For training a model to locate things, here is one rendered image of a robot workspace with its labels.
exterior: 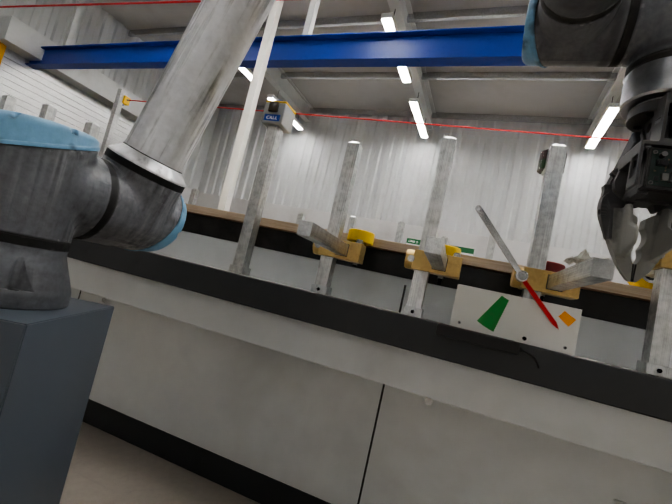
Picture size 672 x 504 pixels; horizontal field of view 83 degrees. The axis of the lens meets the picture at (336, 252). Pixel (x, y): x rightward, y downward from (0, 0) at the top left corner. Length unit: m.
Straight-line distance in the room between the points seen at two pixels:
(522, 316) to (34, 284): 0.90
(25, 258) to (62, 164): 0.14
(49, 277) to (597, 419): 1.05
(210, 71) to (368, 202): 8.21
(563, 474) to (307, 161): 9.13
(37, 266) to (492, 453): 1.10
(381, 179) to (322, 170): 1.53
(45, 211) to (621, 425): 1.12
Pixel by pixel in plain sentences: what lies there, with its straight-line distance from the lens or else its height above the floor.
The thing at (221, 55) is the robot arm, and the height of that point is 1.09.
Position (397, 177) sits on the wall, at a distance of 8.95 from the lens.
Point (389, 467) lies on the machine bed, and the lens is 1.27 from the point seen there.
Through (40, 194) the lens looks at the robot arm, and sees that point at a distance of 0.68.
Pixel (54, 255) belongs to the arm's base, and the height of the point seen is 0.68.
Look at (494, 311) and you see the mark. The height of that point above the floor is 0.76.
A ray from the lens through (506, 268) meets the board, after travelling 1.16.
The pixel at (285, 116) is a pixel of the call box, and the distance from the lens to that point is 1.20.
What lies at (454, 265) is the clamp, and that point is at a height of 0.84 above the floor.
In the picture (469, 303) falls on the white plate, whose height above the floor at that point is 0.76.
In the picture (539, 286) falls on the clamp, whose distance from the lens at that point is 0.97.
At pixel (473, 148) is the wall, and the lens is 8.97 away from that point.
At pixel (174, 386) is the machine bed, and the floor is 0.26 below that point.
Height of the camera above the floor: 0.73
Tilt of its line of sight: 5 degrees up
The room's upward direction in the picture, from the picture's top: 13 degrees clockwise
